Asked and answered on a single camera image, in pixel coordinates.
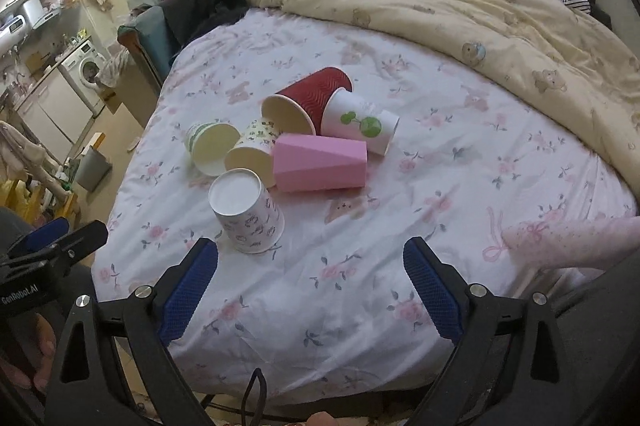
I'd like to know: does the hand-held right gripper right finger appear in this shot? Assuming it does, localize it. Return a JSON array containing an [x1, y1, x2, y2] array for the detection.
[[402, 236, 608, 426]]

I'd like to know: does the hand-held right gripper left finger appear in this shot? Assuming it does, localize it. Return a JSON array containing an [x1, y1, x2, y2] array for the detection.
[[44, 237, 219, 426]]

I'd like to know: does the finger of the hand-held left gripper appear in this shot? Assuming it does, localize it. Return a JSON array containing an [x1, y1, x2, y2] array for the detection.
[[10, 220, 109, 269], [6, 217, 70, 259]]

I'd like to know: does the white floral paper cup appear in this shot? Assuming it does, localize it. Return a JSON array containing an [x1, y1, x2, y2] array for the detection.
[[208, 168, 286, 254]]

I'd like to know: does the green striped paper cup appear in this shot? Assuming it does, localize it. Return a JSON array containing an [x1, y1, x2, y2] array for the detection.
[[185, 121, 242, 177]]

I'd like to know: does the green patterned paper cup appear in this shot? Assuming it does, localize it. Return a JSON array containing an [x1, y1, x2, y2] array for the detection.
[[223, 118, 281, 187]]

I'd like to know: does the pink faceted cup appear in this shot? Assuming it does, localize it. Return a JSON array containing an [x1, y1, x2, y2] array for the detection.
[[272, 133, 369, 193]]

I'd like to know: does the white cup with green print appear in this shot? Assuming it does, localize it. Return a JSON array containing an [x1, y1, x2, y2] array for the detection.
[[320, 87, 401, 156]]

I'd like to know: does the red ribbed paper cup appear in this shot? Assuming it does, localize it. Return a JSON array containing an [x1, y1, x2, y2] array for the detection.
[[261, 66, 353, 136]]

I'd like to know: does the person's left hand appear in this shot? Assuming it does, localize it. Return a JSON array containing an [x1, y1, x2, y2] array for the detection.
[[0, 312, 58, 392]]

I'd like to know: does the yellow wooden stool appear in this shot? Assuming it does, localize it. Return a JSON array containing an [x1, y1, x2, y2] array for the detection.
[[0, 179, 81, 232]]

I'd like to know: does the grey trash bin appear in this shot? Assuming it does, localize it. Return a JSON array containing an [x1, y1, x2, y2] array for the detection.
[[76, 146, 113, 193]]

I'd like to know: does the floral bed sheet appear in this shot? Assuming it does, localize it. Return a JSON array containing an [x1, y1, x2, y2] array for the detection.
[[91, 4, 638, 407]]

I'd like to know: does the white floor cabinet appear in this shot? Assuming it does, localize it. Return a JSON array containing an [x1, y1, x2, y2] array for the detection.
[[15, 71, 81, 162]]

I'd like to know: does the white washing machine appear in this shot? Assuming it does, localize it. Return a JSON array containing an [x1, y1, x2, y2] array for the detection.
[[59, 37, 112, 116]]

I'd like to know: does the white microwave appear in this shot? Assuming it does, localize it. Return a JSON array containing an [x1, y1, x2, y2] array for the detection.
[[0, 15, 26, 44]]

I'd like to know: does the dark clothes pile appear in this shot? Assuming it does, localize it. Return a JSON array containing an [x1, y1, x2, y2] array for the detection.
[[150, 0, 253, 52]]

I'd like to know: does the cream bear print quilt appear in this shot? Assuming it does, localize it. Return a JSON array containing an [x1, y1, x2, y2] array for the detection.
[[247, 0, 640, 217]]

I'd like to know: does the black cable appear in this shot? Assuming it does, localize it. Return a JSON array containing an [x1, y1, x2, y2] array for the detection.
[[200, 368, 436, 424]]

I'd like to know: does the teal bed frame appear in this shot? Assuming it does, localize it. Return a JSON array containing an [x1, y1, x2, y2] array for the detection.
[[117, 4, 173, 87]]

